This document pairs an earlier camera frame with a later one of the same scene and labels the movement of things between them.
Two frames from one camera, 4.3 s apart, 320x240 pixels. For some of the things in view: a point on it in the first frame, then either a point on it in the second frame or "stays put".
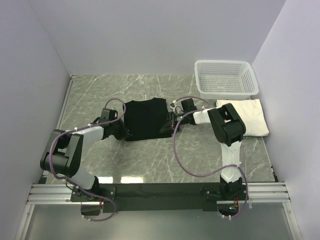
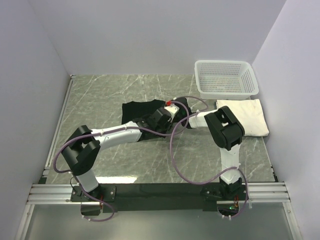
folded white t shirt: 250,111 stays put
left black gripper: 124,131 → 168,126
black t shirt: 144,119 stays put
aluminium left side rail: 70,81 stays put
